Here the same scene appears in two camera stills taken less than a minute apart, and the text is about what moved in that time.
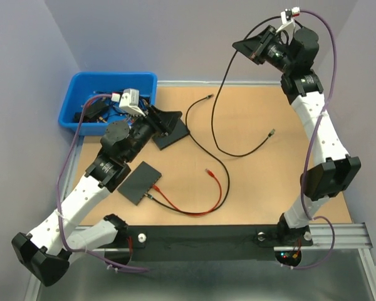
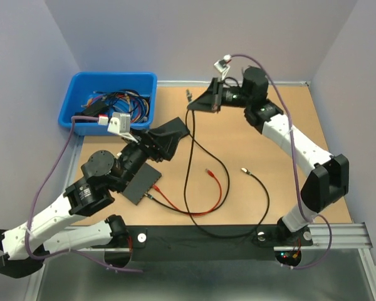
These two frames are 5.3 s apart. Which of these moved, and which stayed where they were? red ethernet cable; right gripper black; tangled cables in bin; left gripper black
Moved: right gripper black; left gripper black
Stayed: tangled cables in bin; red ethernet cable
